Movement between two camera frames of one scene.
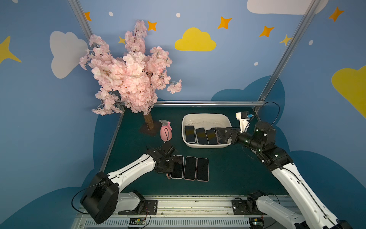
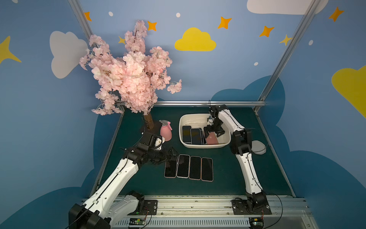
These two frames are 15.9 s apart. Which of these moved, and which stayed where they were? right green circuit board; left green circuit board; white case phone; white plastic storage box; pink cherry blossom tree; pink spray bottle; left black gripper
Moved: left black gripper; white case phone
Stayed: pink spray bottle; white plastic storage box; left green circuit board; pink cherry blossom tree; right green circuit board
